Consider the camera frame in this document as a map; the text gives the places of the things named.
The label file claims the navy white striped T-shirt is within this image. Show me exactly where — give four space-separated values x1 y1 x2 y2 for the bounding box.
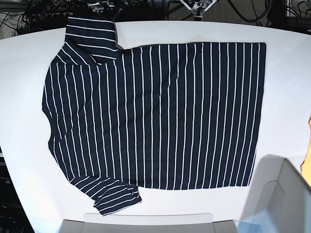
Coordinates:
42 16 267 216

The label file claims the grey plastic bin front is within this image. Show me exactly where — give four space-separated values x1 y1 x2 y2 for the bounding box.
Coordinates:
59 214 238 233

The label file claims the orange object at edge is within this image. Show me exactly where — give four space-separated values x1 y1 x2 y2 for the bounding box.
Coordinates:
300 116 311 180

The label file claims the grey plastic bin right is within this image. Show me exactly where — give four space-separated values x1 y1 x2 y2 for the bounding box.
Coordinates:
241 156 311 233

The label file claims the metal bracket behind table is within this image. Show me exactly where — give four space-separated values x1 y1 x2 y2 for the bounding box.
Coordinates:
86 0 115 13

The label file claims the grey plastic bin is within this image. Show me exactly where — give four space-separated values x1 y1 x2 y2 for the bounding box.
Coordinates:
59 214 238 233
241 156 311 233

